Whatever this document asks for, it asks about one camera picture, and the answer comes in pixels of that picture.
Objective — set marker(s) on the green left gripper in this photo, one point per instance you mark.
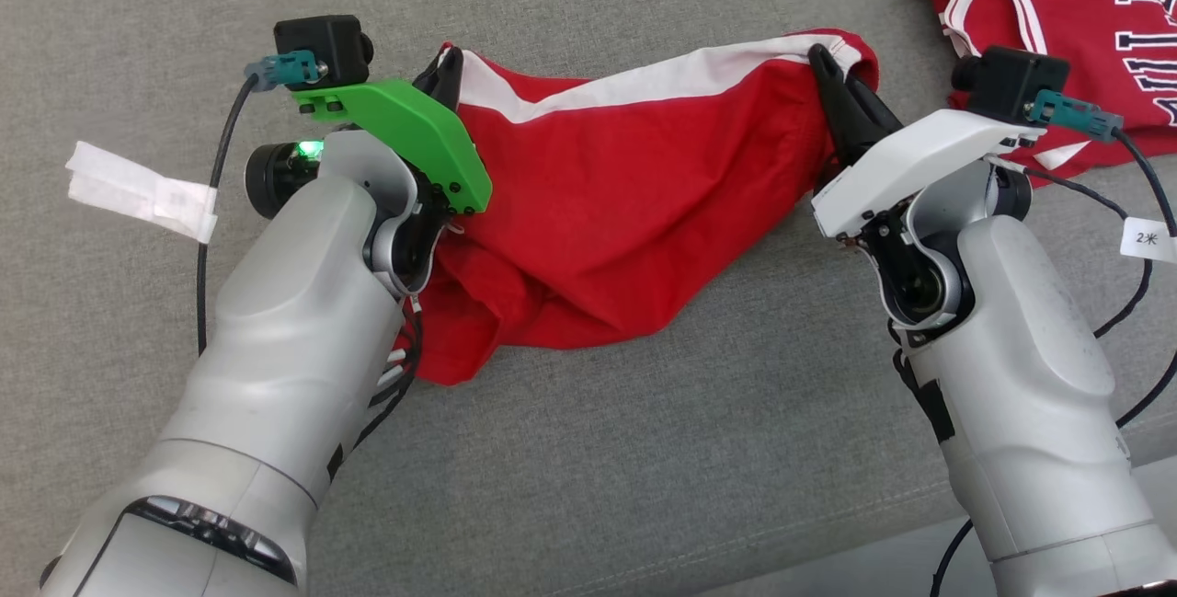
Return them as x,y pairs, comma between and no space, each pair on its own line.
414,132

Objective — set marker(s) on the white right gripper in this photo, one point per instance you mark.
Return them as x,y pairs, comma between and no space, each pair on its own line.
919,160

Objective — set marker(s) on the red shorts white panels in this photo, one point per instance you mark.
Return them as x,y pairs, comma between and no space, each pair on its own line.
625,211

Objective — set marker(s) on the red jersey white stripes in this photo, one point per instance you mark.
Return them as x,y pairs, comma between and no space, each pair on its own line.
1076,8

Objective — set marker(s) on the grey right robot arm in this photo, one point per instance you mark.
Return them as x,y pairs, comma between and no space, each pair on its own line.
1021,376

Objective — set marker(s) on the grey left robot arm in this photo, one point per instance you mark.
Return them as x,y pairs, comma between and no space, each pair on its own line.
276,349

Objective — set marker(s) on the grey fabric sofa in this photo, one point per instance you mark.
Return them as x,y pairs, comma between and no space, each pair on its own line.
588,450

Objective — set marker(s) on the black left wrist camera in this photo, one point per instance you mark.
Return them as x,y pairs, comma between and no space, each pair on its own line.
322,45

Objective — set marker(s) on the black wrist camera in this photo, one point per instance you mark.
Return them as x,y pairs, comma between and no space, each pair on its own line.
322,45
1007,82

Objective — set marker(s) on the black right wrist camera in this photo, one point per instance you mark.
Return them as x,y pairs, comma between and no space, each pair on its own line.
1007,82

